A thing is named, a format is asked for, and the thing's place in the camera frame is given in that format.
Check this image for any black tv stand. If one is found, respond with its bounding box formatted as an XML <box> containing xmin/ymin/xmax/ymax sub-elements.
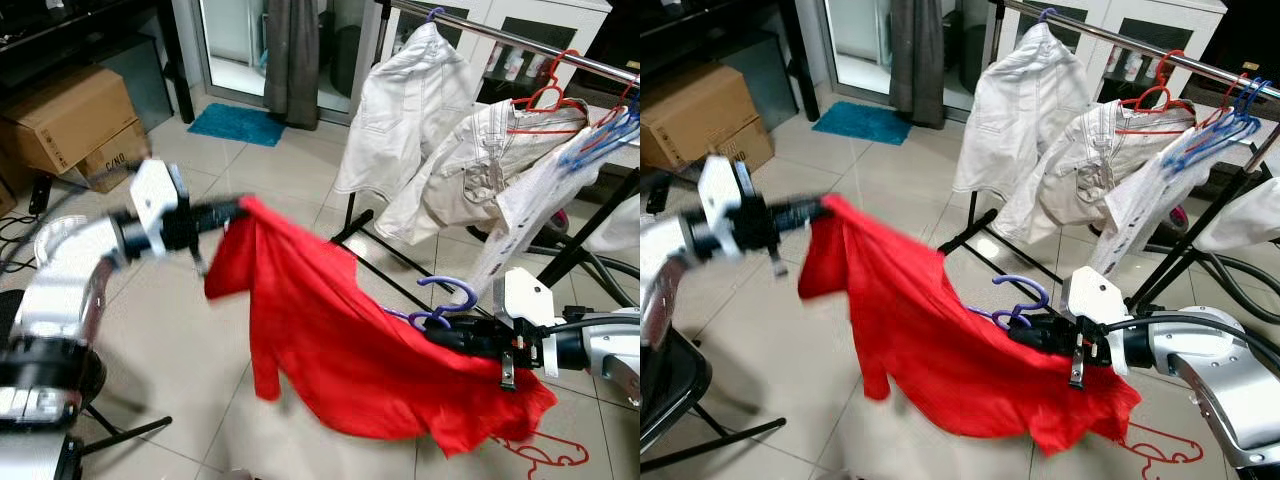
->
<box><xmin>0</xmin><ymin>0</ymin><xmax>193</xmax><ymax>123</ymax></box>
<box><xmin>640</xmin><ymin>0</ymin><xmax>821</xmax><ymax>121</ymax></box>

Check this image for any red plastic hanger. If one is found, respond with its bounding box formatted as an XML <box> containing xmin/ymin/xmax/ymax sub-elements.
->
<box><xmin>1110</xmin><ymin>420</ymin><xmax>1206</xmax><ymax>469</ymax></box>
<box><xmin>490</xmin><ymin>432</ymin><xmax>591</xmax><ymax>471</ymax></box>
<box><xmin>1118</xmin><ymin>50</ymin><xmax>1196</xmax><ymax>136</ymax></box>
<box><xmin>510</xmin><ymin>50</ymin><xmax>591</xmax><ymax>136</ymax></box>

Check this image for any large cardboard box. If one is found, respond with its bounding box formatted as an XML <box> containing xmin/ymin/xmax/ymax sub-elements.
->
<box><xmin>640</xmin><ymin>62</ymin><xmax>766</xmax><ymax>171</ymax></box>
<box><xmin>0</xmin><ymin>65</ymin><xmax>138</xmax><ymax>178</ymax></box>

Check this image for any teal bath mat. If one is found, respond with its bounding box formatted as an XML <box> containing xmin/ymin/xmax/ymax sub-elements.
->
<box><xmin>187</xmin><ymin>102</ymin><xmax>287</xmax><ymax>149</ymax></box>
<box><xmin>812</xmin><ymin>100</ymin><xmax>913</xmax><ymax>147</ymax></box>

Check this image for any cardboard box with black print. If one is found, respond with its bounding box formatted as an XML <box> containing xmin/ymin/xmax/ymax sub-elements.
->
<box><xmin>690</xmin><ymin>118</ymin><xmax>776</xmax><ymax>179</ymax></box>
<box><xmin>72</xmin><ymin>120</ymin><xmax>153</xmax><ymax>194</ymax></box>

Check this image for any glass sliding door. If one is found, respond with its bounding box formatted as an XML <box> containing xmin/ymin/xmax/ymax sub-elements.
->
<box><xmin>195</xmin><ymin>0</ymin><xmax>386</xmax><ymax>113</ymax></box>
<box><xmin>822</xmin><ymin>0</ymin><xmax>1001</xmax><ymax>111</ymax></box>

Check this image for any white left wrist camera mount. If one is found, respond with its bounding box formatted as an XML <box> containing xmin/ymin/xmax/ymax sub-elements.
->
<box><xmin>697</xmin><ymin>155</ymin><xmax>758</xmax><ymax>253</ymax></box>
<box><xmin>130</xmin><ymin>158</ymin><xmax>191</xmax><ymax>256</ymax></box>

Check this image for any white glass door cabinet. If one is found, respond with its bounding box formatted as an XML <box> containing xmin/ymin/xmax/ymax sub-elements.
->
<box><xmin>380</xmin><ymin>0</ymin><xmax>613</xmax><ymax>111</ymax></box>
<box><xmin>1000</xmin><ymin>0</ymin><xmax>1229</xmax><ymax>111</ymax></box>

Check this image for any white printed garment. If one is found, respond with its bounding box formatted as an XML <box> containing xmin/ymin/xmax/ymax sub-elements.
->
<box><xmin>1085</xmin><ymin>135</ymin><xmax>1216</xmax><ymax>281</ymax></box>
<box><xmin>468</xmin><ymin>150</ymin><xmax>596</xmax><ymax>301</ymax></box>

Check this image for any red polo shirt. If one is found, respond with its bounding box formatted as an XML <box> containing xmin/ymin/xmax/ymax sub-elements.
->
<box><xmin>797</xmin><ymin>193</ymin><xmax>1143</xmax><ymax>456</ymax></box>
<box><xmin>205</xmin><ymin>195</ymin><xmax>559</xmax><ymax>456</ymax></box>

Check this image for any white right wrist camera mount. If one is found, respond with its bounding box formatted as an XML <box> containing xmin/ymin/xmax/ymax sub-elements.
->
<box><xmin>1062</xmin><ymin>267</ymin><xmax>1133</xmax><ymax>378</ymax></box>
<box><xmin>503</xmin><ymin>267</ymin><xmax>557</xmax><ymax>379</ymax></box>

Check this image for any white striped garment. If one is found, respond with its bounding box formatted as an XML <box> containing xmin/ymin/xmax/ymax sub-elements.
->
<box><xmin>375</xmin><ymin>98</ymin><xmax>593</xmax><ymax>248</ymax></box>
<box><xmin>992</xmin><ymin>100</ymin><xmax>1199</xmax><ymax>246</ymax></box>

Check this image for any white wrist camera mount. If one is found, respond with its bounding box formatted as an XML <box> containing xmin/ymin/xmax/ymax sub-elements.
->
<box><xmin>130</xmin><ymin>158</ymin><xmax>191</xmax><ymax>256</ymax></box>
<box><xmin>503</xmin><ymin>267</ymin><xmax>557</xmax><ymax>379</ymax></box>
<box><xmin>1062</xmin><ymin>267</ymin><xmax>1133</xmax><ymax>378</ymax></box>
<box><xmin>697</xmin><ymin>155</ymin><xmax>758</xmax><ymax>253</ymax></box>

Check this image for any blue plastic hanger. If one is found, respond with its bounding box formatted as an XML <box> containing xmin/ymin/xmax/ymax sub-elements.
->
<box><xmin>1195</xmin><ymin>78</ymin><xmax>1266</xmax><ymax>141</ymax></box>
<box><xmin>558</xmin><ymin>110</ymin><xmax>641</xmax><ymax>173</ymax></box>
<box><xmin>585</xmin><ymin>92</ymin><xmax>641</xmax><ymax>151</ymax></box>
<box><xmin>1165</xmin><ymin>105</ymin><xmax>1263</xmax><ymax>177</ymax></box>

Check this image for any black rack with silver rail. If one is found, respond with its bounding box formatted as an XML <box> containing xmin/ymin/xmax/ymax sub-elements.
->
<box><xmin>935</xmin><ymin>0</ymin><xmax>1280</xmax><ymax>321</ymax></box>
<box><xmin>330</xmin><ymin>0</ymin><xmax>641</xmax><ymax>321</ymax></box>

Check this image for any grey curtain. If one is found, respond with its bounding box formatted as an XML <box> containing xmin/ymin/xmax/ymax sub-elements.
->
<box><xmin>888</xmin><ymin>0</ymin><xmax>946</xmax><ymax>128</ymax></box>
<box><xmin>263</xmin><ymin>0</ymin><xmax>321</xmax><ymax>129</ymax></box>

